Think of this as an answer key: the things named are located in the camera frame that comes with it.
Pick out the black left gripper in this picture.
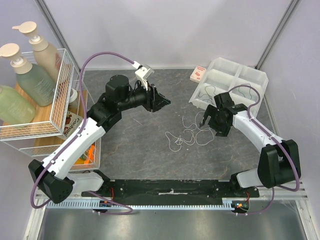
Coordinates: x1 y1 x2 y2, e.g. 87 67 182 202
118 78 171 113

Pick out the black thin cable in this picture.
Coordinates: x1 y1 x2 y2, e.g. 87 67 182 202
198 84 218 106

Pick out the blue thin cable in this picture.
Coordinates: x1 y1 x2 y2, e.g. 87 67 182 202
238 84 253 100

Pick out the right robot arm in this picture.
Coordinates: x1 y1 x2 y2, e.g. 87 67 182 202
199 92 301 197

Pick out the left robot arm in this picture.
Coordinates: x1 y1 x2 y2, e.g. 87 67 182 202
28 75 171 204

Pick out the small red white box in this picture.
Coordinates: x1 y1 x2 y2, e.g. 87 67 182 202
189 65 207 83

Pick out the white plastic compartment tray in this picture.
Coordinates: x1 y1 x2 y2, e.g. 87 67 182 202
189 57 269 110

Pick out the small white cup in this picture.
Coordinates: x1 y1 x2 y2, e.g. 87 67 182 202
68 88 78 105

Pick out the brown white snack bag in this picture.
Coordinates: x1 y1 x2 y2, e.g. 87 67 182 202
57 111 83 140

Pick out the orange snack packet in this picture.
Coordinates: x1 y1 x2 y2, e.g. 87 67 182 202
75 144 96 165

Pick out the wooden shelf board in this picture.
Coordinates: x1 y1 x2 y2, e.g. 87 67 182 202
0 83 84 157

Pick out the beige pump bottle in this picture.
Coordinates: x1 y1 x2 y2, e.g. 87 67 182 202
12 21 62 83

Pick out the grey-green pump bottle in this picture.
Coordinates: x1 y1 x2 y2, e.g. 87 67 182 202
0 43 56 107

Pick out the light green bottle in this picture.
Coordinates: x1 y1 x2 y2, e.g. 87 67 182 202
0 85 36 125

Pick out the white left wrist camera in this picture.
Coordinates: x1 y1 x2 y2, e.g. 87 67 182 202
132 61 154 92

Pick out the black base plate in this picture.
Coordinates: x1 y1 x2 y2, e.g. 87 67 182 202
95 179 260 205

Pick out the white wire basket shelf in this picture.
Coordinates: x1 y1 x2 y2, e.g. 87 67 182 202
0 48 94 161

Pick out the white slotted cable duct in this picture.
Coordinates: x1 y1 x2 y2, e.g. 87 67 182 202
46 197 235 211

